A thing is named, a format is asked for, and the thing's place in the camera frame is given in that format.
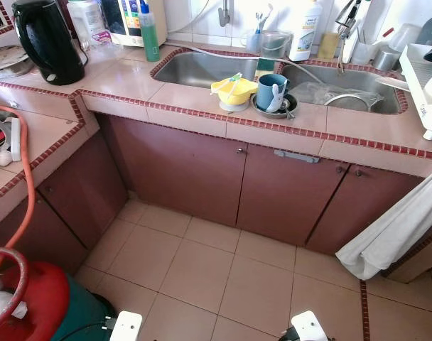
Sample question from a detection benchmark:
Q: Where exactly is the teal plastic cup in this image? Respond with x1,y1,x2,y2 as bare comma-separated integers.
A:
256,73,289,112

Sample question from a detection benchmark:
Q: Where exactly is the yellow plastic bowl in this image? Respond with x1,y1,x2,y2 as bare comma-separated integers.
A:
210,73,259,113

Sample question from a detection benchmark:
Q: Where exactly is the toothbrush with green end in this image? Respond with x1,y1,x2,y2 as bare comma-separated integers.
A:
217,72,244,102

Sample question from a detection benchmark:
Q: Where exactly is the chrome kitchen faucet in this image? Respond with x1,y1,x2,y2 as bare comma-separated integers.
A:
335,0,377,72

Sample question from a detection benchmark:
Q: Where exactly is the white hanging cloth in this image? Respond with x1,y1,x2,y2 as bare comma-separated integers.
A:
335,167,432,280

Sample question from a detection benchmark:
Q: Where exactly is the brown cabinet door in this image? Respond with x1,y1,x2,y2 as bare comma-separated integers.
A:
0,195,89,274
306,165,424,255
106,117,249,227
38,131,128,249
237,146,352,247

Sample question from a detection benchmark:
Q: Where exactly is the white dish rack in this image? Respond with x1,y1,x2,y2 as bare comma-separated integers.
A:
399,43,432,139

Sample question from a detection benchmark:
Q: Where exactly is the wooden spatula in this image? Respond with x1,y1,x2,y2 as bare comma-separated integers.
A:
376,75,412,92

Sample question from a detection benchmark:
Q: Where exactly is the steel cup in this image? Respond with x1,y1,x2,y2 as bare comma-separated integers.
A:
372,46,401,72

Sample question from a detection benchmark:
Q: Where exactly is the steel mesh strainer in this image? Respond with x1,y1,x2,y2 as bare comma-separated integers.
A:
323,92,373,113

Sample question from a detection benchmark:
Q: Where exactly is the clear plastic container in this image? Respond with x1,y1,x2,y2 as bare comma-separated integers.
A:
387,23,423,54

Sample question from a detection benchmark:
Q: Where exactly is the clear plastic bag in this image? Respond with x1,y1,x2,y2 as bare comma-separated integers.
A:
291,80,384,113

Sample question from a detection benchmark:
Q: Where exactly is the large steel sink basin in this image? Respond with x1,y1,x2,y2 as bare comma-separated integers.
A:
276,60,409,116

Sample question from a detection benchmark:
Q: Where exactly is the white faucet water filter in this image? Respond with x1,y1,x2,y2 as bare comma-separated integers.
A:
342,18,362,65

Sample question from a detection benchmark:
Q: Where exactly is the steel bowl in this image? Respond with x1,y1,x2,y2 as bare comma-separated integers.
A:
252,94,299,119

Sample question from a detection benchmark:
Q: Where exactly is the green and yellow sponge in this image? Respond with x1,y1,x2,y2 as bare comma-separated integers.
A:
256,58,276,75

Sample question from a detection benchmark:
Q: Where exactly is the clear toothbrush cup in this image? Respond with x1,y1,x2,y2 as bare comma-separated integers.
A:
244,28,265,55

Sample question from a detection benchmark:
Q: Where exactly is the small steel sink basin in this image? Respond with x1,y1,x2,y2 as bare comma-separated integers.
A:
151,48,263,90

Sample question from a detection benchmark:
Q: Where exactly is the green dish soap bottle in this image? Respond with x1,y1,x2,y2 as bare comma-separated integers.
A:
138,0,161,63

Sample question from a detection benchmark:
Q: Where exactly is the beige water ionizer machine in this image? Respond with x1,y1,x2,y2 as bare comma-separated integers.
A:
102,0,167,48

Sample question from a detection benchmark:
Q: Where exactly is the clear packet pink label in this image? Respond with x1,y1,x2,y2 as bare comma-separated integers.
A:
88,28,116,49

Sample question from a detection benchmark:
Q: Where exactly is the dark green gas cylinder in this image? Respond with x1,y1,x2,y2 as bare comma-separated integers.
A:
49,277,117,341

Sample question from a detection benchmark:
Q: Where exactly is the black electric kettle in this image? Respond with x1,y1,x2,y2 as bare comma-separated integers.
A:
11,0,87,86

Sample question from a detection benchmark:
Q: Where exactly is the red gas cylinder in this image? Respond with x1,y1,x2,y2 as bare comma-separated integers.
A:
0,247,70,341

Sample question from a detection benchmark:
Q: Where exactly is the white power strip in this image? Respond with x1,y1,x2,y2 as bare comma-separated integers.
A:
6,116,23,163

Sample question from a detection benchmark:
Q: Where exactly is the steel pot lid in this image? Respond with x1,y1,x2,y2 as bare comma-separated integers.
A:
0,46,33,77

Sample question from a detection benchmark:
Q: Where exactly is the grey handle bar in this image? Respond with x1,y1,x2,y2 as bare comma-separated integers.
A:
274,149,321,164

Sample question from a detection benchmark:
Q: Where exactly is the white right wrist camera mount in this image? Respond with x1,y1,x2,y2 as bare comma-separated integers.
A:
291,310,328,341

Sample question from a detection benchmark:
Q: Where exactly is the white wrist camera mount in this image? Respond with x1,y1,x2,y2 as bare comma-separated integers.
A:
291,310,328,341
109,310,144,341

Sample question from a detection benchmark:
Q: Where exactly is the grey wall tap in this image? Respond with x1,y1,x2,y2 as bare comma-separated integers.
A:
217,0,232,28

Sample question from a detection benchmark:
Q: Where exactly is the beige curved hose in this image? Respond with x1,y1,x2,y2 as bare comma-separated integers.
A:
166,0,211,35

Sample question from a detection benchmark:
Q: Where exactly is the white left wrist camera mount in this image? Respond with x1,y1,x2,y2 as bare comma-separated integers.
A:
109,310,144,341

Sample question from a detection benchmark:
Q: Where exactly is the white canister green ring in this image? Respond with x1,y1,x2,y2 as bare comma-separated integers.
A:
67,0,110,47

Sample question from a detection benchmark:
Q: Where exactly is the orange gas hose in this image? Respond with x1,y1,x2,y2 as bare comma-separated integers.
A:
0,104,36,274

